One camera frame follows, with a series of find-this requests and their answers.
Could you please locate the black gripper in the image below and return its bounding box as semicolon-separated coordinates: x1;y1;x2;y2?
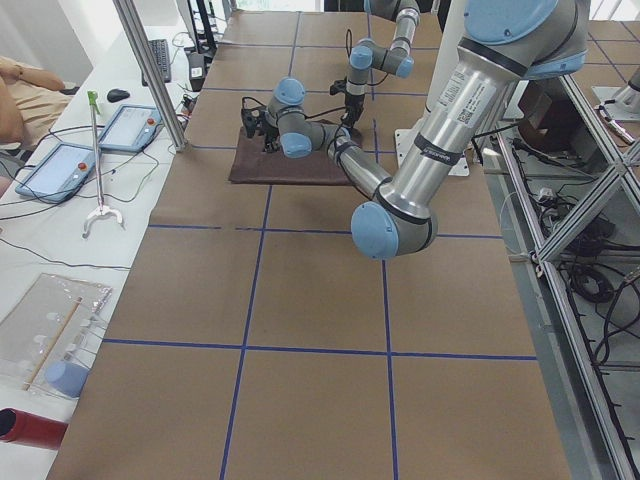
263;124;279;154
340;92;366;131

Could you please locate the brown t-shirt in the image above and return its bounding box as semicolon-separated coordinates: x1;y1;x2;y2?
228;127;351;186

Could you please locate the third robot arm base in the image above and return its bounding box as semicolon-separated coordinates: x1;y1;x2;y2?
591;69;639;145

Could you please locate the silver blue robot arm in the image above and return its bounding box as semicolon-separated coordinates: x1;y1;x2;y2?
262;1;590;259
331;0;420;129

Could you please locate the far teach pendant tablet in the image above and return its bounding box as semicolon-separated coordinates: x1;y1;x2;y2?
99;105;162;153

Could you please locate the teach pendant tablet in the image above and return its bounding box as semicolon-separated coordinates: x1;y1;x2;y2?
15;143;95;204
99;105;162;153

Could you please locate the black keyboard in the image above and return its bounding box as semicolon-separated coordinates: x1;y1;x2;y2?
148;39;172;83

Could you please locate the black computer mouse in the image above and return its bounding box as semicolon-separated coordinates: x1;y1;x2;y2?
106;88;130;103

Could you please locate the reacher grabber stick tool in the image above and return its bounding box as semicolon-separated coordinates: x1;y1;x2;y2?
82;90;124;239

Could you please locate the near teach pendant tablet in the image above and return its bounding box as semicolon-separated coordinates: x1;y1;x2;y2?
15;143;95;204

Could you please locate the seated person in beige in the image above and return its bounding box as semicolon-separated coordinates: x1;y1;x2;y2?
1;57;71;151

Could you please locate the clear plastic bag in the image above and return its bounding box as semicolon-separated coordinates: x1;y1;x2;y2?
1;274;112;398

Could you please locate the blue plastic cup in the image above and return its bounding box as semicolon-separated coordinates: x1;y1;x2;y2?
45;361;89;398

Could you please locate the red cylinder tube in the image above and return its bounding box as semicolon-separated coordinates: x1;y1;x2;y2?
1;408;68;450

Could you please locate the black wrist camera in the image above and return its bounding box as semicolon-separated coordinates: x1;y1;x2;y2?
240;96;266;138

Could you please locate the aluminium frame post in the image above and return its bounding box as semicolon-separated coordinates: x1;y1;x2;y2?
113;0;187;152

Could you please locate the aluminium frame rail structure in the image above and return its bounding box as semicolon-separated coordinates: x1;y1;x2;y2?
480;76;639;479

